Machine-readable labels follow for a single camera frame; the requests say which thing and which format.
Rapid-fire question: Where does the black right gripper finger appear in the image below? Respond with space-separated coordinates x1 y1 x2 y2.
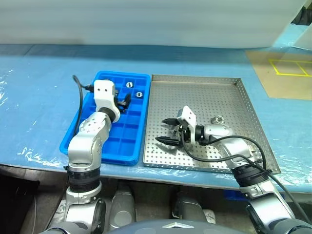
155 136 181 147
161 117 180 127

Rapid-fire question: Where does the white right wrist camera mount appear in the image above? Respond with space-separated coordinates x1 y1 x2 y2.
176 105 197 143

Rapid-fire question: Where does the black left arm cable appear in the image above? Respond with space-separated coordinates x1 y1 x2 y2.
72 75 95 137

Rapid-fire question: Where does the perforated steel tray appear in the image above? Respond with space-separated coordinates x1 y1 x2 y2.
140 74 281 175

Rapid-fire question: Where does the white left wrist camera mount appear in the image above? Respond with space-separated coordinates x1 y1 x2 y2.
93 79 121 117

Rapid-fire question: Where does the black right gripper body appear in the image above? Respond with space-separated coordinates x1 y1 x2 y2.
175 123 194 147

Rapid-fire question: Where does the grey rounded robot leg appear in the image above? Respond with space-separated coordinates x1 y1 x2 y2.
172 191 208 222
110 183 136 231

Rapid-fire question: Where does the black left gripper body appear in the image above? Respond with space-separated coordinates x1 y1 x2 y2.
112 87 128 115

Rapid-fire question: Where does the blue plastic compartment tray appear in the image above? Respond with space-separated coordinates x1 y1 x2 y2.
59 70 151 167

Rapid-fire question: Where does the brown cardboard sheet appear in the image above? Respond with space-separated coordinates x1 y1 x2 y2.
245 49 312 101

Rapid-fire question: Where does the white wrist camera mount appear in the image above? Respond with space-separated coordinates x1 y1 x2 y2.
93 79 121 117
176 105 197 143

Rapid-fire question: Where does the dark grey robot torso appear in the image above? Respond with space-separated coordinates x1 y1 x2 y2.
107 217 215 234

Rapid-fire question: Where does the white foam sheet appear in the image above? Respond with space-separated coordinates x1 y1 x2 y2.
0 0 304 46

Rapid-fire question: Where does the blue plastic crate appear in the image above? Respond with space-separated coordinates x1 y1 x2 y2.
223 190 248 201

